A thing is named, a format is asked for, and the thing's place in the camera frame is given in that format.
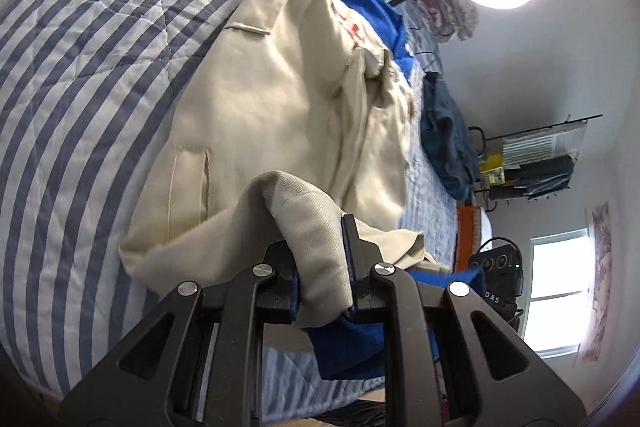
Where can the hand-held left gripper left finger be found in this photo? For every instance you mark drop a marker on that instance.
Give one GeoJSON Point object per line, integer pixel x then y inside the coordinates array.
{"type": "Point", "coordinates": [292, 294]}

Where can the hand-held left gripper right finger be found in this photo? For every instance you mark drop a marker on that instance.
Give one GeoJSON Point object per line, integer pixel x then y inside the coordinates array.
{"type": "Point", "coordinates": [352, 267]}

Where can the cream and blue jacket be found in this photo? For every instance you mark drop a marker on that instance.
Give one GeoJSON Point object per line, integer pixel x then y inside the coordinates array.
{"type": "Point", "coordinates": [260, 107]}

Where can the black clothes rack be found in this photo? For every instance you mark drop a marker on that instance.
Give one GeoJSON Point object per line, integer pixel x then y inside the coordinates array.
{"type": "Point", "coordinates": [542, 157]}

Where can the dark blue folded clothes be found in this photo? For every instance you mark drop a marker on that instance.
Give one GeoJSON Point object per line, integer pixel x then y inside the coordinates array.
{"type": "Point", "coordinates": [447, 142]}

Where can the orange box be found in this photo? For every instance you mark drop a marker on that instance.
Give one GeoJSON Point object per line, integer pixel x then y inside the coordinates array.
{"type": "Point", "coordinates": [469, 227]}

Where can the white framed window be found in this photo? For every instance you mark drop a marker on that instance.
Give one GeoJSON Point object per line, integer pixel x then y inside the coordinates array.
{"type": "Point", "coordinates": [555, 272]}

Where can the yellow packet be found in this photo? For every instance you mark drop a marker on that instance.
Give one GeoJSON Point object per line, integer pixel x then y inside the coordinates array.
{"type": "Point", "coordinates": [492, 169]}

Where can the blue white striped blanket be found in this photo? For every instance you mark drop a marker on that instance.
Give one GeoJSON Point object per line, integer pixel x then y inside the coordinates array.
{"type": "Point", "coordinates": [75, 57]}

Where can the wall poster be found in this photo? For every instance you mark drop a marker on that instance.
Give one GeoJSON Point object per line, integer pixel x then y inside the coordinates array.
{"type": "Point", "coordinates": [600, 277]}

